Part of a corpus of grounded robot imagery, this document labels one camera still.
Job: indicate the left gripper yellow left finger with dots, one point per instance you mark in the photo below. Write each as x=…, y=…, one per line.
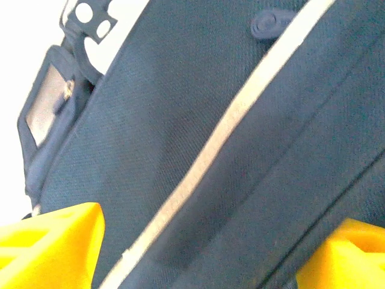
x=48, y=253

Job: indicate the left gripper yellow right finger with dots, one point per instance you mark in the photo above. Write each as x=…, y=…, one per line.
x=346, y=259

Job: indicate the navy blue student backpack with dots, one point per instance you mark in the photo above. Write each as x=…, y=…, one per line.
x=180, y=120

